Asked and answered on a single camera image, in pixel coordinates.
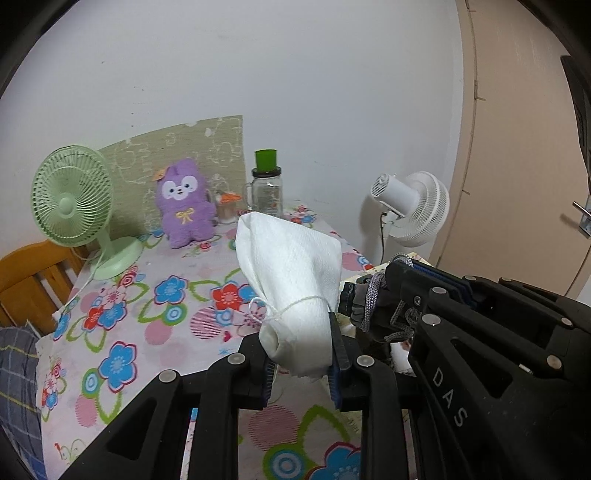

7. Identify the green desk fan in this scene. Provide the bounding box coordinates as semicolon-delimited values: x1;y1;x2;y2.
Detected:
31;145;144;280

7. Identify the glass jar green lid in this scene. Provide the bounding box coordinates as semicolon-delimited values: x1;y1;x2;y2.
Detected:
244;149;283;217

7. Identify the white cloth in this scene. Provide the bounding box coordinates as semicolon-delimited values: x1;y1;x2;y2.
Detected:
235;211;343;381

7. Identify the white fan power cable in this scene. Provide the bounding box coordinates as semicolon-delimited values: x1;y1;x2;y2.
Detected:
52;249;109;321

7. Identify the green patterned board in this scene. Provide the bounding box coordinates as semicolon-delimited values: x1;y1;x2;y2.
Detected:
99;115;247;236

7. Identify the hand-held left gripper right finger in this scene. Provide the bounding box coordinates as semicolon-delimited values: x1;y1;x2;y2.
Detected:
328;312;415;480

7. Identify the purple plush toy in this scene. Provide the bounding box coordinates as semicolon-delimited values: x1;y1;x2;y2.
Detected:
154;158;218;250

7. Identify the floral tablecloth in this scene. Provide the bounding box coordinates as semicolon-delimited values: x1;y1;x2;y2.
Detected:
34;205;416;480

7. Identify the beige door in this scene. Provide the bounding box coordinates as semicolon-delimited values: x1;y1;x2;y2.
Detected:
427;0;591;301

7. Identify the grey drawstring pouch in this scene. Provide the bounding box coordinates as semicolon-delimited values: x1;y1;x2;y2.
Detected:
339;254;416;344

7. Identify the metal door handle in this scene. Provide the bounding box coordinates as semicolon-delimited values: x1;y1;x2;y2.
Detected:
573;200;591;236

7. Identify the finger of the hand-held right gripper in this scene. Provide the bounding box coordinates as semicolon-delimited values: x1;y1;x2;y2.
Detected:
409;257;477;308
384;261;465;343

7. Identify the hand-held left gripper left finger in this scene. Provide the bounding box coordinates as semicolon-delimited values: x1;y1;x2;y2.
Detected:
60;335;278;480

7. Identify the white standing fan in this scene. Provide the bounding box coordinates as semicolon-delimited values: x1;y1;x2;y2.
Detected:
372;172;450;250

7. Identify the grey plaid blanket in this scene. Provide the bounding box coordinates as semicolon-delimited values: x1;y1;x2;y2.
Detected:
0;325;47;467

